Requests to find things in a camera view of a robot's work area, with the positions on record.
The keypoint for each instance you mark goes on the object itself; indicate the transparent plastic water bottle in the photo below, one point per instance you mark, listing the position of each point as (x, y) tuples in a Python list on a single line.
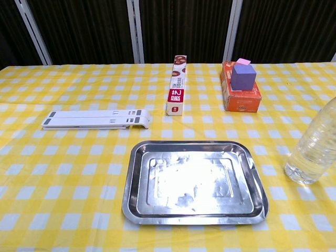
[(307, 155)]

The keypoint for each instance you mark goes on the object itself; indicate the rectangular stainless steel tray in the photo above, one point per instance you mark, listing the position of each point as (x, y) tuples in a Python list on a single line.
[(194, 181)]

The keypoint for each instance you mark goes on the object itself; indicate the long white red wrap box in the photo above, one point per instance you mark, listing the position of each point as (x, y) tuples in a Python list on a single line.
[(176, 89)]

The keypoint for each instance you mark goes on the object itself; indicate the white folded laptop stand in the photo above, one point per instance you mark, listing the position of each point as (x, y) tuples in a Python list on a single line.
[(92, 119)]

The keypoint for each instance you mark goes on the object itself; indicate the orange cardboard box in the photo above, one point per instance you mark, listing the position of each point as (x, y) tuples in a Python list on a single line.
[(244, 102)]

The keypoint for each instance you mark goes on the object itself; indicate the purple foam cube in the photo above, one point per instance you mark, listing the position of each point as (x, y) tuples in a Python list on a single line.
[(242, 77)]

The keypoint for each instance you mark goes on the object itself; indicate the pink foam cube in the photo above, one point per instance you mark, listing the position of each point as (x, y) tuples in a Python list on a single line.
[(244, 62)]

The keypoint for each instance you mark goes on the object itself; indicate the yellow white checked tablecloth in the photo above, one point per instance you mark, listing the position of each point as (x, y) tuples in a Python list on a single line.
[(65, 170)]

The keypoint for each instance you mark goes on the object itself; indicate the white metal frame post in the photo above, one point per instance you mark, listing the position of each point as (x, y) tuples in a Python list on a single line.
[(34, 31), (136, 31), (334, 58), (232, 31)]

